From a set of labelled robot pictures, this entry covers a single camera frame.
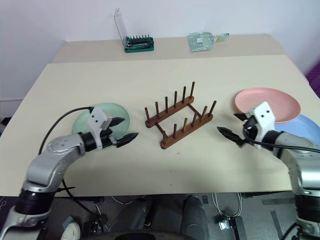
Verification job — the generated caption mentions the blue plate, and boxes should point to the blue plate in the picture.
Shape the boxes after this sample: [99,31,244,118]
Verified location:
[273,114,320,146]

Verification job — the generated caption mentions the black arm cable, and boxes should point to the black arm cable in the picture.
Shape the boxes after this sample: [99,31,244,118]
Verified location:
[244,132,320,154]
[37,106,93,156]

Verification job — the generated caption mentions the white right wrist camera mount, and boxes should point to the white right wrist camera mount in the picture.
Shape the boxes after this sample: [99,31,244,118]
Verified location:
[249,101,277,149]

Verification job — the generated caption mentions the clear bag with green item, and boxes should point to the clear bag with green item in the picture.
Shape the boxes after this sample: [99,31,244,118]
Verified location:
[187,31,231,53]

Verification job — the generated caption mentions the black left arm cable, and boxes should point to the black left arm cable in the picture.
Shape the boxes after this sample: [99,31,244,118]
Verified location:
[37,106,93,156]

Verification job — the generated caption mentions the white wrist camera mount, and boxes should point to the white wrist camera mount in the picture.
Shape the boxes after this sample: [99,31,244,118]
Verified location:
[87,106,114,149]
[249,101,277,149]

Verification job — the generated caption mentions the green screwdriver bit set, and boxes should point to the green screwdriver bit set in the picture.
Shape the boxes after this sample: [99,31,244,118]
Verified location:
[123,34,155,54]

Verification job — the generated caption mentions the black box on floor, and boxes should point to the black box on floor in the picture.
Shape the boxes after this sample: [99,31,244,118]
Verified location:
[215,215,245,240]

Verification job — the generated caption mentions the purple object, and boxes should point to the purple object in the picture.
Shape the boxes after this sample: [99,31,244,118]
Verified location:
[303,61,320,99]

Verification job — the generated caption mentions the dark grey rounded shape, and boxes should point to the dark grey rounded shape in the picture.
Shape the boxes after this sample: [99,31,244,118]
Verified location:
[180,195,209,239]
[116,196,154,236]

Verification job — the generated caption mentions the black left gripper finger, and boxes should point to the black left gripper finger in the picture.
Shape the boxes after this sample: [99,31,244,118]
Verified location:
[110,116,125,128]
[115,132,139,149]

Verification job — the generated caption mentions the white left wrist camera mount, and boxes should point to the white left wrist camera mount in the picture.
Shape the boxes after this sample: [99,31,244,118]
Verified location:
[87,106,114,149]

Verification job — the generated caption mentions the white floor cable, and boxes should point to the white floor cable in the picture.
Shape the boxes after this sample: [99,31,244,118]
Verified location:
[210,191,244,219]

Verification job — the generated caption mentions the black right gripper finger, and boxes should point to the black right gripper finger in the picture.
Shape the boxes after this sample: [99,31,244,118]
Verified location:
[216,126,246,149]
[233,112,249,123]

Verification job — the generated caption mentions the white round shoe-like object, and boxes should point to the white round shoe-like object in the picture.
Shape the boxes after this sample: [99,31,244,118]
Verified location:
[60,220,82,240]

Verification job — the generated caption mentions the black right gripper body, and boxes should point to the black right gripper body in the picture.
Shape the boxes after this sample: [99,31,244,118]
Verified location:
[241,116,261,149]

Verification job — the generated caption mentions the black cable with tie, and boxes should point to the black cable with tie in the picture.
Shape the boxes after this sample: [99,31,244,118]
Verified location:
[55,178,104,226]

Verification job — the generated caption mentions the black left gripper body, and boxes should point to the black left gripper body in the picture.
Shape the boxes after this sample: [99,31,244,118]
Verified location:
[99,126,118,149]

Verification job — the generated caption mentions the pink plate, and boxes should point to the pink plate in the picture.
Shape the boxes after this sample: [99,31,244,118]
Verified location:
[234,86,301,124]

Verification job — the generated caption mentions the green plate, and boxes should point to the green plate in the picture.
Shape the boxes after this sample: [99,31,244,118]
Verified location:
[71,101,132,150]

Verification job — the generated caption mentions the wooden dish rack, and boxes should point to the wooden dish rack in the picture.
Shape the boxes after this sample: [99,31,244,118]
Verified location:
[144,80,218,150]

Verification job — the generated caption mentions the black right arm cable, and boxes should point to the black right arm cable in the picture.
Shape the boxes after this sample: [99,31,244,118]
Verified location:
[244,132,320,154]

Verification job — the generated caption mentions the clear plastic case lid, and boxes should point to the clear plastic case lid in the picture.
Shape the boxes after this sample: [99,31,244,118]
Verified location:
[114,7,129,44]

